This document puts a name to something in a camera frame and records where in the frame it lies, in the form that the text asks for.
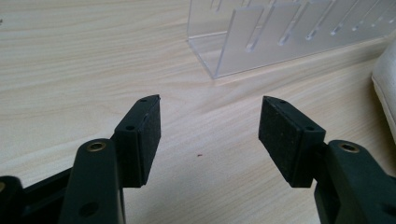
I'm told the clear acrylic slotted rack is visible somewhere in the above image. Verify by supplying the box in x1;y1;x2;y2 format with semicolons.
186;0;396;80

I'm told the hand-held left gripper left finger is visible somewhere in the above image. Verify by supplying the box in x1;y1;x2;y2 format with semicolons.
58;94;162;224

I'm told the white cushioned object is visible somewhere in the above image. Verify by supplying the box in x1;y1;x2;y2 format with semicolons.
371;38;396;144

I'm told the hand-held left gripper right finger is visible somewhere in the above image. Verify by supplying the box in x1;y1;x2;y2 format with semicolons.
258;95;396;224

